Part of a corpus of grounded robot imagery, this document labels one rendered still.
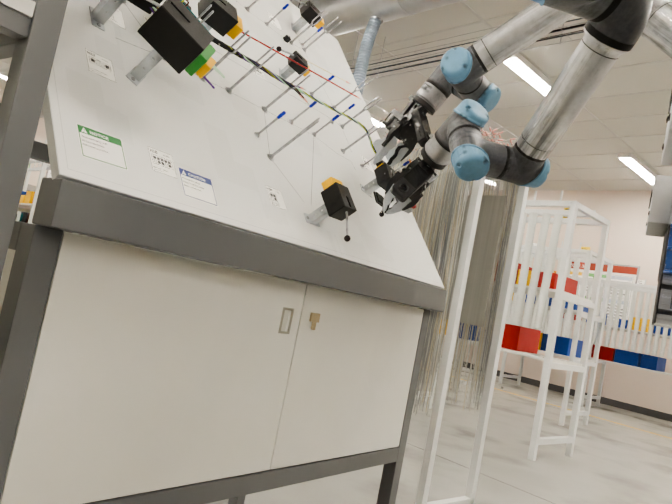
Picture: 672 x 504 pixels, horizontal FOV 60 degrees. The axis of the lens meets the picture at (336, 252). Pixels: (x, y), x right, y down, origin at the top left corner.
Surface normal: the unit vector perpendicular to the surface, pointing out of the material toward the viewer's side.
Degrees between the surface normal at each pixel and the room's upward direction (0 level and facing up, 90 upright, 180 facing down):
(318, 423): 90
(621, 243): 90
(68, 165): 54
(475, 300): 90
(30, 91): 90
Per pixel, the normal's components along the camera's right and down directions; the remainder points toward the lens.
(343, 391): 0.79, 0.11
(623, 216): -0.71, -0.19
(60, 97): 0.76, -0.48
